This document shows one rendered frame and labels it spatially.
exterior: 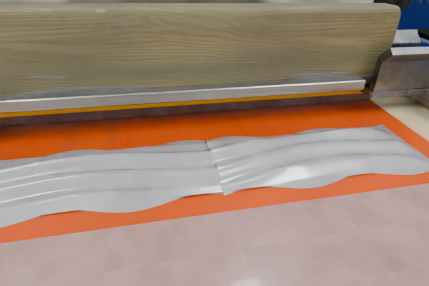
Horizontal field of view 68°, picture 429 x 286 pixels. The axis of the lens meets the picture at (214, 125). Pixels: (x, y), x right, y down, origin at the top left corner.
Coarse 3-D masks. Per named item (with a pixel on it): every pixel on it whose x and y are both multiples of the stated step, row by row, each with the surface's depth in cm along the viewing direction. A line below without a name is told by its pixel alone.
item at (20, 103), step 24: (0, 96) 25; (24, 96) 25; (48, 96) 25; (72, 96) 25; (96, 96) 26; (120, 96) 26; (144, 96) 26; (168, 96) 27; (192, 96) 27; (216, 96) 28; (240, 96) 28
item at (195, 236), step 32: (0, 128) 28; (32, 128) 29; (64, 128) 29; (96, 128) 29; (128, 128) 29; (160, 128) 29; (192, 128) 30; (0, 160) 24; (32, 224) 19; (64, 224) 19; (96, 224) 19; (128, 224) 19; (160, 224) 20; (192, 224) 20; (224, 224) 20; (0, 256) 17; (32, 256) 17; (64, 256) 17; (96, 256) 17; (128, 256) 17; (160, 256) 18; (192, 256) 18; (224, 256) 18
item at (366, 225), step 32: (224, 128) 30; (256, 128) 30; (288, 128) 30; (256, 192) 22; (288, 192) 22; (320, 192) 23; (352, 192) 23; (384, 192) 23; (416, 192) 23; (256, 224) 20; (288, 224) 20; (320, 224) 20; (352, 224) 20; (384, 224) 20; (416, 224) 20; (256, 256) 18; (288, 256) 18; (320, 256) 18; (352, 256) 18; (384, 256) 18; (416, 256) 18
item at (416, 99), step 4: (408, 96) 37; (412, 96) 37; (416, 96) 36; (420, 96) 36; (424, 96) 35; (428, 96) 35; (412, 100) 37; (416, 100) 36; (420, 100) 36; (424, 100) 35; (428, 100) 35; (420, 104) 36; (424, 104) 35; (428, 104) 35; (428, 108) 35
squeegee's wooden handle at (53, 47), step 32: (0, 32) 23; (32, 32) 24; (64, 32) 24; (96, 32) 24; (128, 32) 25; (160, 32) 26; (192, 32) 26; (224, 32) 27; (256, 32) 27; (288, 32) 28; (320, 32) 29; (352, 32) 29; (384, 32) 30; (0, 64) 24; (32, 64) 25; (64, 64) 25; (96, 64) 26; (128, 64) 26; (160, 64) 27; (192, 64) 27; (224, 64) 28; (256, 64) 29; (288, 64) 29; (320, 64) 30; (352, 64) 31
